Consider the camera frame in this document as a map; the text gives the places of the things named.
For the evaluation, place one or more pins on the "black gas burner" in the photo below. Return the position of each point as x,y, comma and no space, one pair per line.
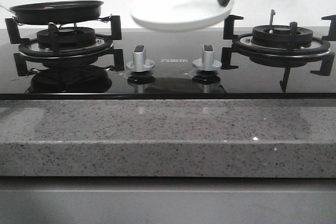
279,36
68,38

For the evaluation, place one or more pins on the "silver stove knob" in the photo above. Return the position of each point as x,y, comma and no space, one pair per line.
207,62
140,63

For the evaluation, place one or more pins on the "wire pan stand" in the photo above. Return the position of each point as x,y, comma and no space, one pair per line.
46,20

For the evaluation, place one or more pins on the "black frying pan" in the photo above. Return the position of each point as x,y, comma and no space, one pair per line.
61,12

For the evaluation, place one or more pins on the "grey cabinet front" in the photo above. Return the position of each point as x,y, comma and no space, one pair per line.
166,200

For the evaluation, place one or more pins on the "left black gas burner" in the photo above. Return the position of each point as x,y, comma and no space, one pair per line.
68,38

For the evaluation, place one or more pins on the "white round plate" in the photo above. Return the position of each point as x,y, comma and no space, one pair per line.
178,15

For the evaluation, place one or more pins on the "right black pan support grate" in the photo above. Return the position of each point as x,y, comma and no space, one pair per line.
282,58

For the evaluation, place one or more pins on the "black pan support grate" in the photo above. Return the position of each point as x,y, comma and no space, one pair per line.
29,47
282,58

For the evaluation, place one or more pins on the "left black pan support grate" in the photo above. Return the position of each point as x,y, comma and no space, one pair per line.
29,47

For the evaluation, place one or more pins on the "right silver stove knob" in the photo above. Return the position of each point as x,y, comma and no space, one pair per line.
207,62

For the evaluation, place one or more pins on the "black glass gas stove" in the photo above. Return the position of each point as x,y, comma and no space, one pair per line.
173,77

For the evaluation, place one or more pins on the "right black gas burner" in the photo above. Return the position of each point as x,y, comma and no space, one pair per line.
279,36

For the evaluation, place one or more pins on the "left silver stove knob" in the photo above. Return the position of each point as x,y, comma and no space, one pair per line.
140,63

